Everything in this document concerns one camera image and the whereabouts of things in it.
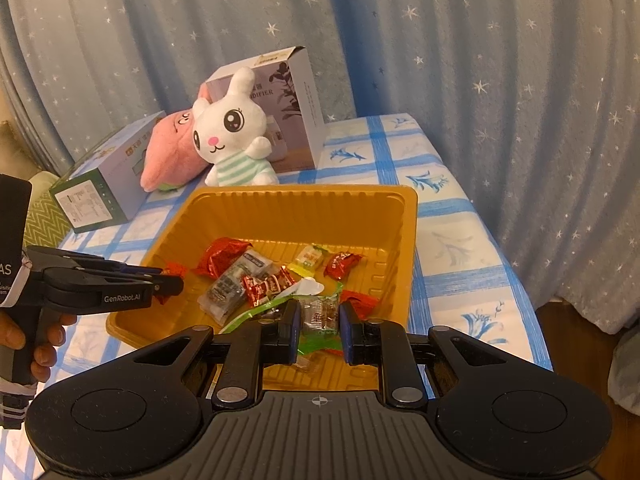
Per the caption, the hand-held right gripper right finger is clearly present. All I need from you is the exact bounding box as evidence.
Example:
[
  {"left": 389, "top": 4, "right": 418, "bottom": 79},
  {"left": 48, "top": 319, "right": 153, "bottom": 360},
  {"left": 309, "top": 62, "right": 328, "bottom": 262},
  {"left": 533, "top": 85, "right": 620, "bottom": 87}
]
[{"left": 340, "top": 302, "right": 506, "bottom": 408}]

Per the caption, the yellow candy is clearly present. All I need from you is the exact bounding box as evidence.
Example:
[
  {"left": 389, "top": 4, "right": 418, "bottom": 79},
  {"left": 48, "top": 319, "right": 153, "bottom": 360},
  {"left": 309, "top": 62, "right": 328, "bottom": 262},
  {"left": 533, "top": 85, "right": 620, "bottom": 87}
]
[{"left": 295, "top": 243, "right": 326, "bottom": 271}]

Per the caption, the green cardboard box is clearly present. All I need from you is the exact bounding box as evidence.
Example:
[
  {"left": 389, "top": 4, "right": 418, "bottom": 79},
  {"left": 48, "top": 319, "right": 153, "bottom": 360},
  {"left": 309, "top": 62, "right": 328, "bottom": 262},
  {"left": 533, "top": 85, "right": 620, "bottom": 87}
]
[{"left": 49, "top": 110, "right": 167, "bottom": 234}]

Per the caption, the person's left hand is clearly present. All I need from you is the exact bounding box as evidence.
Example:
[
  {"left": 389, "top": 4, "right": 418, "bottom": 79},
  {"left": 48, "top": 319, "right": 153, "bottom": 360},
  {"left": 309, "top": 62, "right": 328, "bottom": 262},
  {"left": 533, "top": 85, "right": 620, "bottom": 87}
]
[{"left": 0, "top": 310, "right": 78, "bottom": 385}]

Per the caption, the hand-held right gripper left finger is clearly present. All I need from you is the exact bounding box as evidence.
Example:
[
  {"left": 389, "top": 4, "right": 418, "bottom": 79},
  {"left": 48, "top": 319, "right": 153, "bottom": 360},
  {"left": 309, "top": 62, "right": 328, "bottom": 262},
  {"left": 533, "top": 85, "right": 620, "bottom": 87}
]
[{"left": 135, "top": 300, "right": 303, "bottom": 408}]

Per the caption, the orange plastic tray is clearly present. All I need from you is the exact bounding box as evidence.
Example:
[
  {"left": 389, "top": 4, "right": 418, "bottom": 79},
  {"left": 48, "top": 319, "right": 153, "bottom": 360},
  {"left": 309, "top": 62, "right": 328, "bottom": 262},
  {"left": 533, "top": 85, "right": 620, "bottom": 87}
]
[{"left": 105, "top": 186, "right": 418, "bottom": 393}]

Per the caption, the white bunny plush toy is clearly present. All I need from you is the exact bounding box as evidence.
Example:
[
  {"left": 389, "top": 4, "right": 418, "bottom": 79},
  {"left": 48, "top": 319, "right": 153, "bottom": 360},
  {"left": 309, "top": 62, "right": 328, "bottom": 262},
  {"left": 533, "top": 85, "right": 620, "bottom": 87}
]
[{"left": 191, "top": 66, "right": 280, "bottom": 188}]

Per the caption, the blue checked tablecloth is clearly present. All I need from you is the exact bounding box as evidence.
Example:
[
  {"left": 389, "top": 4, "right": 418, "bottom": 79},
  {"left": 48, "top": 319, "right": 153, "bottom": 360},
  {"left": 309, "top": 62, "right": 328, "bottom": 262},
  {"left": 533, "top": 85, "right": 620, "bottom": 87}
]
[{"left": 0, "top": 112, "right": 556, "bottom": 480}]

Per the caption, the white purple cardboard box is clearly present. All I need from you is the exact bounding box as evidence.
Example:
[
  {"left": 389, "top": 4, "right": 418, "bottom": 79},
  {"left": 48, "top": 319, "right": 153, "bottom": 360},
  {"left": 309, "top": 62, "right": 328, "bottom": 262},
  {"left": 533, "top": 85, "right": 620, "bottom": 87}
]
[{"left": 205, "top": 46, "right": 326, "bottom": 173}]

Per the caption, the red patterned foil candy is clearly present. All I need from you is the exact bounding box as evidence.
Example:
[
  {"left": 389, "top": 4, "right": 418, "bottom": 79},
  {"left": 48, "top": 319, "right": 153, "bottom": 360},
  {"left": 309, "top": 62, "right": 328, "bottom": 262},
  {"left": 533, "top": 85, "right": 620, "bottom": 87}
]
[{"left": 241, "top": 267, "right": 296, "bottom": 308}]

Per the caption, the pink plush toy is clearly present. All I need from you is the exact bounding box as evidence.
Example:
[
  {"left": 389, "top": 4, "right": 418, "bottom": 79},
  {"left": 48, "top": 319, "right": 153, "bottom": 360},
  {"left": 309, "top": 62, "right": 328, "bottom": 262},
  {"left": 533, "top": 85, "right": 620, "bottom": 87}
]
[{"left": 140, "top": 82, "right": 211, "bottom": 193}]

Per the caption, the wide red snack packet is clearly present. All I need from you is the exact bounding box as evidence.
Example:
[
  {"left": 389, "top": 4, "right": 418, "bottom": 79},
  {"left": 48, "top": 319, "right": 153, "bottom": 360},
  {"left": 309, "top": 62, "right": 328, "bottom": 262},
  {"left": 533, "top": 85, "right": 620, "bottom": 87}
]
[{"left": 340, "top": 290, "right": 381, "bottom": 322}]

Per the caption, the long red snack bar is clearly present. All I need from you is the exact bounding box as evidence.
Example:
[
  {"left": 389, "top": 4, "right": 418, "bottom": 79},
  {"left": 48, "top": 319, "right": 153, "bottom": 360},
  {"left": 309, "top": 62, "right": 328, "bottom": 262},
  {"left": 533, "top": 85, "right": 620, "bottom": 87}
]
[{"left": 192, "top": 238, "right": 253, "bottom": 278}]

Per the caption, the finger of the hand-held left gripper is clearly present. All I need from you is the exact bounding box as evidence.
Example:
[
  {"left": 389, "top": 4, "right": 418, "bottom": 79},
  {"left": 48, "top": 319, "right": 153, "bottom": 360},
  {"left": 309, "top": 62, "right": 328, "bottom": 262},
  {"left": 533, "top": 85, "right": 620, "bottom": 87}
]
[
  {"left": 147, "top": 274, "right": 185, "bottom": 307},
  {"left": 27, "top": 246, "right": 168, "bottom": 277}
]

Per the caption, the green brown candy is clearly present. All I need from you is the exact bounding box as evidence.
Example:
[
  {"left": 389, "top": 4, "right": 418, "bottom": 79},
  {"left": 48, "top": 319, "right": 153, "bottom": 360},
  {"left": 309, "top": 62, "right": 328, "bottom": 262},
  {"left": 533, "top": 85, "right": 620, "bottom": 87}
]
[{"left": 297, "top": 294, "right": 343, "bottom": 341}]

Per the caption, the blue star curtain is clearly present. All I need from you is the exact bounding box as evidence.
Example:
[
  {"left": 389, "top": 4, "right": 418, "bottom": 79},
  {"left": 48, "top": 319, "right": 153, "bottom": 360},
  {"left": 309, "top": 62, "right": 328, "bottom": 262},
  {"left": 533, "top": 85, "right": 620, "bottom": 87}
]
[{"left": 0, "top": 0, "right": 640, "bottom": 306}]

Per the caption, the green chevron pillow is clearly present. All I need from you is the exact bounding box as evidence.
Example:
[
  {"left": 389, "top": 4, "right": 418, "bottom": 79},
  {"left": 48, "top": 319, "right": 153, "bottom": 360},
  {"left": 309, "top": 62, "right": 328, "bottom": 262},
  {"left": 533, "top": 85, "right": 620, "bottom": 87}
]
[{"left": 22, "top": 205, "right": 73, "bottom": 253}]

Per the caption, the dark brown snack packet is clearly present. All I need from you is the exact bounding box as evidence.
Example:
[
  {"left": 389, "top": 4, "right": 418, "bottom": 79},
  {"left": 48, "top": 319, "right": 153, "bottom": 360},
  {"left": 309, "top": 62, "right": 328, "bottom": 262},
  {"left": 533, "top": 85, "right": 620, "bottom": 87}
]
[{"left": 197, "top": 250, "right": 276, "bottom": 321}]

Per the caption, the white and green torn wrapper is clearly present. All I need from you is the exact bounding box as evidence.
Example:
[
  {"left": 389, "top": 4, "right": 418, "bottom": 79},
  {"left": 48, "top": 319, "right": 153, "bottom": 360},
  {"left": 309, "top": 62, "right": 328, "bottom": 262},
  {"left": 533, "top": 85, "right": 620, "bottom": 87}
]
[{"left": 220, "top": 277, "right": 346, "bottom": 376}]

